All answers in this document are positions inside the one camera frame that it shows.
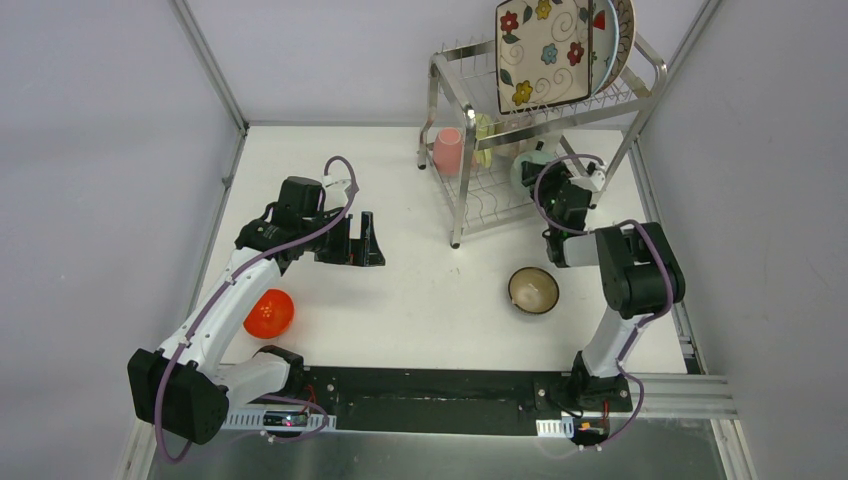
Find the pink cup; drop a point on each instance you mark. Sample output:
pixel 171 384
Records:
pixel 447 151

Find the left white cable duct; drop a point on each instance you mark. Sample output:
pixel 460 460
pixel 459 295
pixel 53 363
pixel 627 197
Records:
pixel 275 420

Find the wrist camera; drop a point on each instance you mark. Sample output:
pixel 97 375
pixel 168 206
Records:
pixel 337 192
pixel 590 178

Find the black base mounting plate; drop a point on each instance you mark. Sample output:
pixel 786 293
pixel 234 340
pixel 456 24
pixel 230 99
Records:
pixel 463 402

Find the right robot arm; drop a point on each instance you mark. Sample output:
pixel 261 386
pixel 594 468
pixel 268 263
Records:
pixel 640 277

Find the white cable duct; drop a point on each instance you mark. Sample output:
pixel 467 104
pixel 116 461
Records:
pixel 562 427
pixel 275 420

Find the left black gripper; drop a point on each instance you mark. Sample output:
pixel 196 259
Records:
pixel 345 240

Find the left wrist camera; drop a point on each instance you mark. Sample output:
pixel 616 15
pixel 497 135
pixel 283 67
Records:
pixel 337 192

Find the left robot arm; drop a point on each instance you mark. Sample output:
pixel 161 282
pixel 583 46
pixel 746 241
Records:
pixel 183 387

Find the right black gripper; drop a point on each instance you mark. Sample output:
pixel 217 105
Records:
pixel 555 175

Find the mint green bowl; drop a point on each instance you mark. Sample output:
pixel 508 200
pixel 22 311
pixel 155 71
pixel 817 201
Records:
pixel 525 168

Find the brown rim petal pattern plate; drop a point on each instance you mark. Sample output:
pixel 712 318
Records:
pixel 625 12

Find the orange plastic bowl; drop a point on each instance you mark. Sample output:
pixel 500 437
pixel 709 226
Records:
pixel 271 316

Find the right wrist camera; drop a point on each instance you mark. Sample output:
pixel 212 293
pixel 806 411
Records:
pixel 590 178

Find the right white cable duct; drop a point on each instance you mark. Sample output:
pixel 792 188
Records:
pixel 562 427

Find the watermelon pattern round plate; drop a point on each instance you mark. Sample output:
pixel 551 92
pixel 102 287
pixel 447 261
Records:
pixel 605 37

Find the dark patterned cream bowl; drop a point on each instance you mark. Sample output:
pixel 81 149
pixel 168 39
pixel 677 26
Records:
pixel 533 291

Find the square floral plate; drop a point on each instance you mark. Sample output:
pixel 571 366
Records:
pixel 542 54

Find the white ribbed mug black handle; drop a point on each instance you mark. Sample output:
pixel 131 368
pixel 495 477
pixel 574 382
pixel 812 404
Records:
pixel 548 143

